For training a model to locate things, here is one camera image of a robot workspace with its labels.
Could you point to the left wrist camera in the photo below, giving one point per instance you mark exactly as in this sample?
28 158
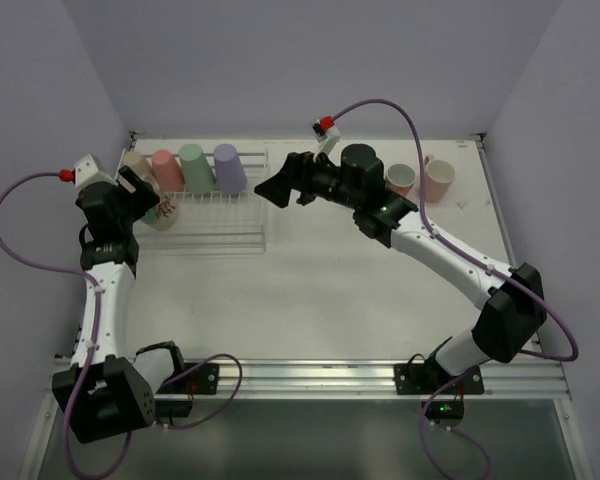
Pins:
88 171

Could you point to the aluminium rail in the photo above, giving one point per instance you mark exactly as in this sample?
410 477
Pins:
522 379

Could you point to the black controller box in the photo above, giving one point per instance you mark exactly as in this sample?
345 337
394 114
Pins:
169 410
445 412

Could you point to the pink tumbler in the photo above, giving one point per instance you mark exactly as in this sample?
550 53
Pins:
167 171

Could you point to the floral beige mug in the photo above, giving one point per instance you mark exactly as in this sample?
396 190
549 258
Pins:
165 214

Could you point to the light pink mug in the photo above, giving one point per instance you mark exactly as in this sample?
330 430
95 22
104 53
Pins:
438 177

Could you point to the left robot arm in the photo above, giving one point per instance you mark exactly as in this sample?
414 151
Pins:
103 393

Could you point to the right black controller box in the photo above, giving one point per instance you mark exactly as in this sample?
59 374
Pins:
445 412

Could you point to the white wire dish rack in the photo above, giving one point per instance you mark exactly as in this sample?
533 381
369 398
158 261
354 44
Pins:
215 219

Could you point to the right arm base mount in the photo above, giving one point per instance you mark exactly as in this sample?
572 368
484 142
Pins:
419 376

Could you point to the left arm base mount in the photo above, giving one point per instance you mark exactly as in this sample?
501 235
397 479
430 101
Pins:
203 381

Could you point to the beige tumbler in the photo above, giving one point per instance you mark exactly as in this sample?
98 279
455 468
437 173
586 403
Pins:
137 163

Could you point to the left black controller box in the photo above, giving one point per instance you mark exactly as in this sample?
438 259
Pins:
169 410

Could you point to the purple tumbler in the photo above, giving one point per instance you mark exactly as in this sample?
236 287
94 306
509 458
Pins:
230 173

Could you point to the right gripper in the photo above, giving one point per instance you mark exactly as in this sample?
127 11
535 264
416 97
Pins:
304 175

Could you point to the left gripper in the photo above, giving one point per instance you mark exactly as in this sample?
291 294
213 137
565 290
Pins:
137 189

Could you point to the green tumbler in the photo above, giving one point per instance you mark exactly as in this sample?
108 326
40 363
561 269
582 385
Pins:
198 175

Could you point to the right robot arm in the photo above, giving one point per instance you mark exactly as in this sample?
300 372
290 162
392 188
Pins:
505 296

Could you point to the salmon textured mug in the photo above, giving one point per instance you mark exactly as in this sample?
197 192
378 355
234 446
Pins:
400 178

